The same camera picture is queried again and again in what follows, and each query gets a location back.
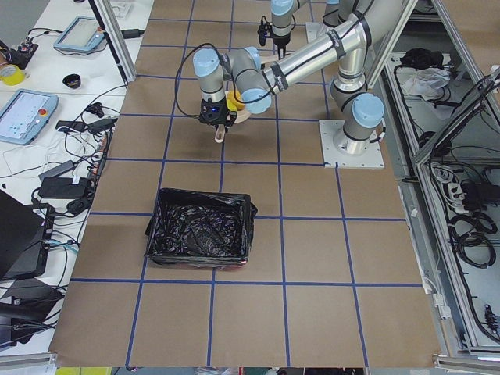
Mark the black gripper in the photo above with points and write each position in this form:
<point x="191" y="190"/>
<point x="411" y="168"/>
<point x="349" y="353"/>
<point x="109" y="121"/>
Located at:
<point x="280" y="40"/>
<point x="222" y="112"/>

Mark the green yellow sponge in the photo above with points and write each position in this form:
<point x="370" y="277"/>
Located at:
<point x="234" y="101"/>

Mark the beige plastic dustpan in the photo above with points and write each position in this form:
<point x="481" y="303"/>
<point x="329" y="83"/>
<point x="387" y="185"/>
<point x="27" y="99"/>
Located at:
<point x="221" y="130"/>

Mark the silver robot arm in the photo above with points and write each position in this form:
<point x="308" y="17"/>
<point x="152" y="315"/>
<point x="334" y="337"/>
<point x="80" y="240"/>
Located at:
<point x="360" y="24"/>
<point x="282" y="15"/>

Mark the bin with black bag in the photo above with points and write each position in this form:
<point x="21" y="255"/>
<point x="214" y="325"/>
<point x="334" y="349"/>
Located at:
<point x="203" y="229"/>

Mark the black power strip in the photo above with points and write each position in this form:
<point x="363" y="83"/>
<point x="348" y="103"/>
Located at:
<point x="99" y="157"/>

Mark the blue teach pendant far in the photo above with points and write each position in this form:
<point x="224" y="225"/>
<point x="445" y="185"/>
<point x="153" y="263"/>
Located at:
<point x="83" y="36"/>

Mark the blue teach pendant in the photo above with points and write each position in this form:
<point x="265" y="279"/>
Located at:
<point x="83" y="36"/>
<point x="25" y="114"/>

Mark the crumpled white cloth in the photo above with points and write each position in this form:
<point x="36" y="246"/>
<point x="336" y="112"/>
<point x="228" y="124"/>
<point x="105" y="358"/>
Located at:
<point x="428" y="84"/>

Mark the blue teach pendant near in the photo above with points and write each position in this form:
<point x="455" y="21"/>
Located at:
<point x="25" y="114"/>

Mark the yellow tape roll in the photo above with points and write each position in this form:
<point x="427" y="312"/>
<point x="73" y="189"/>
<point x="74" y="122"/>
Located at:
<point x="11" y="75"/>

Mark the black laptop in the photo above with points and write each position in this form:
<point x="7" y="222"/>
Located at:
<point x="25" y="233"/>

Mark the aluminium frame post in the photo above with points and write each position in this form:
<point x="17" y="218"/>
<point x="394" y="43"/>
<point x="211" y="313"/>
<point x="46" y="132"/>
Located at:
<point x="107" y="21"/>

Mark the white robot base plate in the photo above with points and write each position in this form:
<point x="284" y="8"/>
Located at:
<point x="339" y="151"/>

